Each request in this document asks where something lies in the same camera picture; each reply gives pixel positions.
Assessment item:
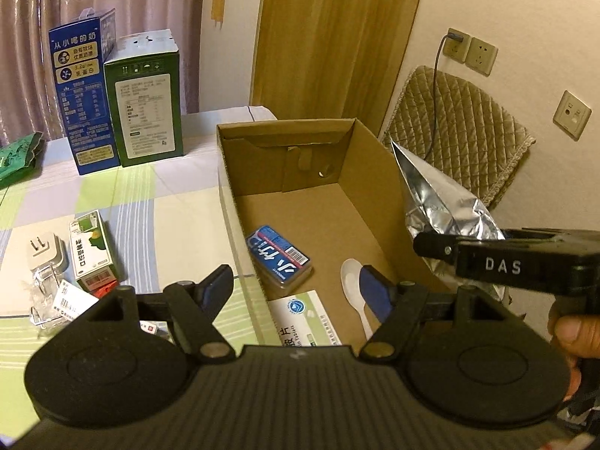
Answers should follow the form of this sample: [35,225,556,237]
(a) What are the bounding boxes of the white plastic spoon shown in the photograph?
[340,258,373,339]

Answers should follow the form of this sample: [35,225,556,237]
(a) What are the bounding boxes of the white green medicine box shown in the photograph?
[267,291,341,347]

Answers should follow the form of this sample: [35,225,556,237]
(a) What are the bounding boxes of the blue red card box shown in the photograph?
[245,225,313,294]

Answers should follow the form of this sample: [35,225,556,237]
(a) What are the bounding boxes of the silver foil pouch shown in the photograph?
[389,139,509,301]

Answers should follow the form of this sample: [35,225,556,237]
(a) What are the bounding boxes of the green white spray box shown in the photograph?
[69,209,118,299]

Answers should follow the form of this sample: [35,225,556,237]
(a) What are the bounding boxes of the clear bagged metal rack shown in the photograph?
[30,265,98,330]

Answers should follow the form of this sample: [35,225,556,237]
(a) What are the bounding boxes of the white plug adapter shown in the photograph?
[25,232,68,272]

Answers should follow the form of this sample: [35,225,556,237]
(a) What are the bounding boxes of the red snack packet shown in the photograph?
[139,320,159,335]

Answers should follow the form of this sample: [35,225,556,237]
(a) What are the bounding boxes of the person right hand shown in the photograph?
[547,298,600,400]

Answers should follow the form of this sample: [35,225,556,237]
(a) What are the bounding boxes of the open cardboard box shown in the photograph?
[217,119,447,350]

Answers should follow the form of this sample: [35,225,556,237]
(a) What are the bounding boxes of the checkered tablecloth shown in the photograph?
[1,107,275,443]

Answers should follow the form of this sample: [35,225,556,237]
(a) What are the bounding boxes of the quilted chair cushion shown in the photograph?
[381,65,535,208]

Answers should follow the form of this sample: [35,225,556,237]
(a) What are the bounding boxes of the green wet wipes pack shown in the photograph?
[0,132,45,189]

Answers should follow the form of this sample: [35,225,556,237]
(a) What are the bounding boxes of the green milk carton box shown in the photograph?
[104,28,183,167]

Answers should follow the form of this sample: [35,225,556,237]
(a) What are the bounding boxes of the wooden door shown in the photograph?
[251,0,420,133]

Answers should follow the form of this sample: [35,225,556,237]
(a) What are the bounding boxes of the blue milk carton box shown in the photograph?
[49,8,120,175]

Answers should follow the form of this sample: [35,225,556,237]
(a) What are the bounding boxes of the pink curtain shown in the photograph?
[1,0,203,144]

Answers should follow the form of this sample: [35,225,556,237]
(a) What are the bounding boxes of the wall data socket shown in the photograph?
[553,90,592,141]

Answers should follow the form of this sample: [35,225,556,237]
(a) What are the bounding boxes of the wall power socket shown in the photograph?
[442,27,498,76]

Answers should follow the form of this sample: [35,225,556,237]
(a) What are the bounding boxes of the dark charger cable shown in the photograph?
[423,30,466,163]

